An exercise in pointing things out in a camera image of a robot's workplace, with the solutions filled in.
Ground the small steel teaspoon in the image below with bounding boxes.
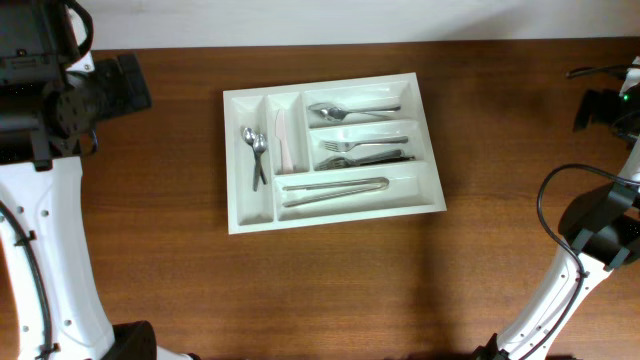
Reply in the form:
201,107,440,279
241,126,267,185
252,134,268,192

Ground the steel tablespoon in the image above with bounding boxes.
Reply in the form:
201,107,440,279
318,106,401,122
308,102,402,113

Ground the steel fork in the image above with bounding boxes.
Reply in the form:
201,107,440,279
321,136,409,153

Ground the black handled fork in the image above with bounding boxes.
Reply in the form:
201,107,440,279
316,149,414,171

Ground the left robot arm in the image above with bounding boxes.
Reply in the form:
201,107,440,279
1,1,175,360

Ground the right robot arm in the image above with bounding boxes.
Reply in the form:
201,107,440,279
471,85,639,359

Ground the white plastic cutlery tray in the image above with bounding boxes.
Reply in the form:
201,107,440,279
223,73,446,234

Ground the black right camera cable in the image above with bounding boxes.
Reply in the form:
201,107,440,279
519,63,640,360

